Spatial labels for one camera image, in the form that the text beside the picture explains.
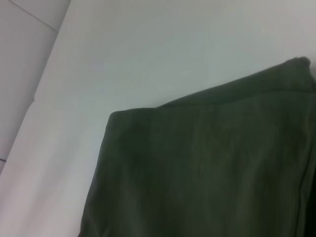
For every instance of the dark green printed t-shirt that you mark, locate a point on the dark green printed t-shirt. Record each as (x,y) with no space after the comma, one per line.
(209,160)

